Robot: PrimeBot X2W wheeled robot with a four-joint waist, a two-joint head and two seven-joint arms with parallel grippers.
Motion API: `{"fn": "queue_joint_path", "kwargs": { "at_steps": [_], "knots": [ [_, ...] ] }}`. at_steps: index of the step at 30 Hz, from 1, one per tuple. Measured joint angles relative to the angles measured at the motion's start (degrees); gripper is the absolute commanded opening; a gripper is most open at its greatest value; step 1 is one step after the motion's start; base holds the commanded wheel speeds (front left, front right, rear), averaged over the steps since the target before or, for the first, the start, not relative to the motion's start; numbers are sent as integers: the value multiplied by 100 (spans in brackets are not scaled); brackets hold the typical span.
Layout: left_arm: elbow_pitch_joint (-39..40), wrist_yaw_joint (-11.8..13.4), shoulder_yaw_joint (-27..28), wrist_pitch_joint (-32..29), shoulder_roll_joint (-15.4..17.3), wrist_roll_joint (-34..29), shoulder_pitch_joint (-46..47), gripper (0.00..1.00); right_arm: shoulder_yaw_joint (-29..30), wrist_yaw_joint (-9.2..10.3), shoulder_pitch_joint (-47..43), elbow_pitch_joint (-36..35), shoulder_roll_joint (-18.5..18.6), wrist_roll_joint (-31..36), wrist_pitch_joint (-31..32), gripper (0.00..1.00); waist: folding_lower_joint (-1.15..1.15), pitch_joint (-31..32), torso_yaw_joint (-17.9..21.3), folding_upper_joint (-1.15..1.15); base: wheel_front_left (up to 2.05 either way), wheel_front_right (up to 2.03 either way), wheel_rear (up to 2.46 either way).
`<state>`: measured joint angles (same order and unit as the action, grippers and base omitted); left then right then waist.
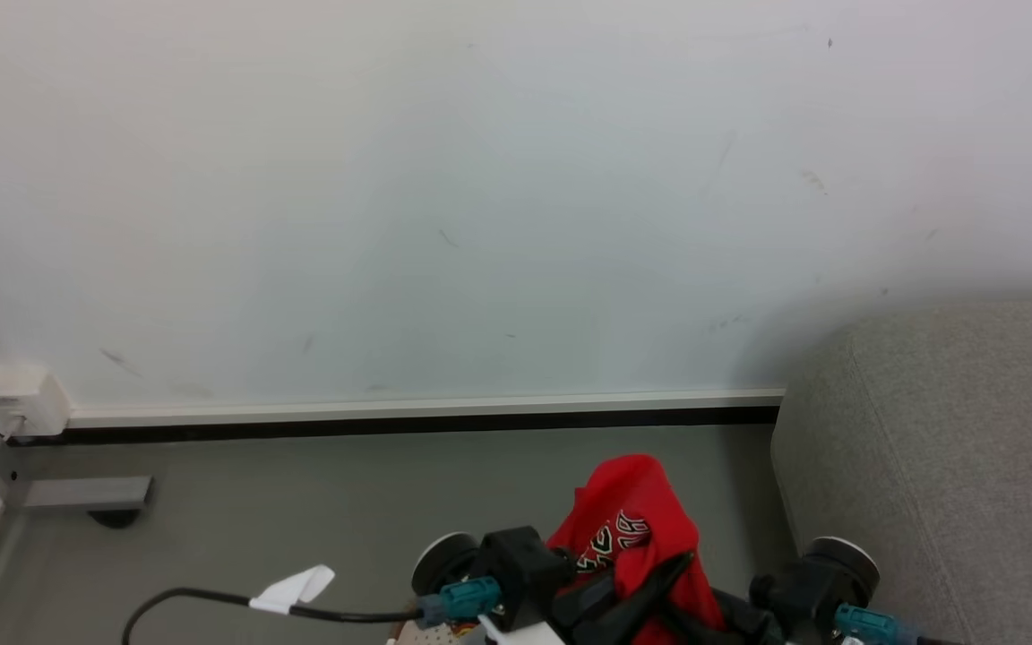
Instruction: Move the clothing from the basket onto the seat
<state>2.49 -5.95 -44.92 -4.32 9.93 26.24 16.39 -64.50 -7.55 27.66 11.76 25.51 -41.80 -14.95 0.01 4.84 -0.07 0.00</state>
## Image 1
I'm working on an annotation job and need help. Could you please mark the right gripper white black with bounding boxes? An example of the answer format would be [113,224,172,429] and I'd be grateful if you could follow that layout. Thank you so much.
[706,591,786,645]

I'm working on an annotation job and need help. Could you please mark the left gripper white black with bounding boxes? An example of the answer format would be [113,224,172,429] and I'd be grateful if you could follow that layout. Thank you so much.
[477,551,696,645]

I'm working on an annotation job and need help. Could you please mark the red printed jersey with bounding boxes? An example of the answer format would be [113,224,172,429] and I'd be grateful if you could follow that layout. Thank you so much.
[546,454,728,645]

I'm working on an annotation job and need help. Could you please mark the white perforated laundry basket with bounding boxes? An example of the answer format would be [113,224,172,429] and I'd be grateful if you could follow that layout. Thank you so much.
[387,618,483,645]

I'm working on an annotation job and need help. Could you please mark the grey fabric sofa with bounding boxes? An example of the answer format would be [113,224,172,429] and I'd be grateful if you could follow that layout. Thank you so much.
[770,300,1032,645]

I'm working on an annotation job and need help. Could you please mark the white and black baseboard strip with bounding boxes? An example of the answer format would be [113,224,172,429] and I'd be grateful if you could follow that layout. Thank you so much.
[32,388,787,446]

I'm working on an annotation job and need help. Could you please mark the teal cable connector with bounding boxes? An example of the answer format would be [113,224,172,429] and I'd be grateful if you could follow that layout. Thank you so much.
[833,604,922,645]
[416,577,504,628]

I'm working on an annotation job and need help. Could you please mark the white paper cable tag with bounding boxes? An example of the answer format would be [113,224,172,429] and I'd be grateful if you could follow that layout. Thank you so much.
[248,564,337,616]

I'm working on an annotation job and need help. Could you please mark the black cable with tag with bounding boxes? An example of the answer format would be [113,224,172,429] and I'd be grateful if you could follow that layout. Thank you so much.
[121,587,423,645]

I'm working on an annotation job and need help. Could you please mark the white wall socket box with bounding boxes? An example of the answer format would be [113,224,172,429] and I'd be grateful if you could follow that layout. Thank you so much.
[0,365,71,439]

